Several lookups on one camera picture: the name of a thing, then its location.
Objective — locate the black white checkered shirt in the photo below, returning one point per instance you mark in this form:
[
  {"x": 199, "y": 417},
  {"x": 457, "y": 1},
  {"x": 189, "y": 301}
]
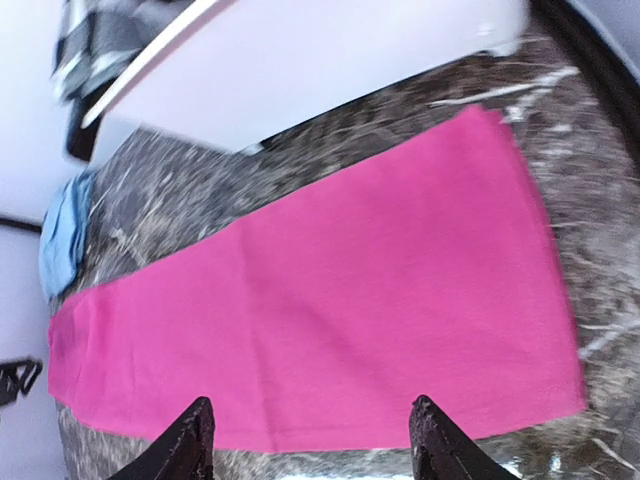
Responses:
[{"x": 97, "y": 41}]

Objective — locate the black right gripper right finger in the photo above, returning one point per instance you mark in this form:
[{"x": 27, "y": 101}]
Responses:
[{"x": 440, "y": 450}]

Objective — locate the folded light blue shirt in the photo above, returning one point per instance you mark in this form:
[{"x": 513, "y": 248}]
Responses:
[{"x": 63, "y": 236}]

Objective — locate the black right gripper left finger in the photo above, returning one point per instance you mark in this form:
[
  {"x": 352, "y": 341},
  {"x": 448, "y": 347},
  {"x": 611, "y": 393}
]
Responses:
[{"x": 184, "y": 451}]

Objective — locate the pink trousers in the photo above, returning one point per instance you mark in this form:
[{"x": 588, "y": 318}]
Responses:
[{"x": 313, "y": 323}]

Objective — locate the white plastic laundry bin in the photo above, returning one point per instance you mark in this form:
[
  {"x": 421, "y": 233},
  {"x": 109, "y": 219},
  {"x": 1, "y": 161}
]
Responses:
[{"x": 231, "y": 74}]

